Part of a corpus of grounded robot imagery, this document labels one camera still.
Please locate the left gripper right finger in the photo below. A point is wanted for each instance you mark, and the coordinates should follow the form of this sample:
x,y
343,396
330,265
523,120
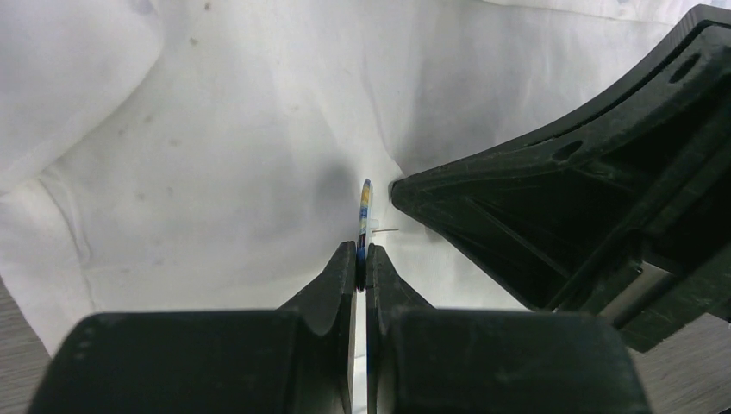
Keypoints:
x,y
421,359

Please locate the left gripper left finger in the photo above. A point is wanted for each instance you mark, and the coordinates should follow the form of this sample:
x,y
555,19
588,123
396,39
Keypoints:
x,y
297,358

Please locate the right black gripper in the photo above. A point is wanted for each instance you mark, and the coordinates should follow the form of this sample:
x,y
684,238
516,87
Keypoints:
x,y
625,199

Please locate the white shirt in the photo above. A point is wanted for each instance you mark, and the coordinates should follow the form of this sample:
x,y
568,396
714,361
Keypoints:
x,y
169,155

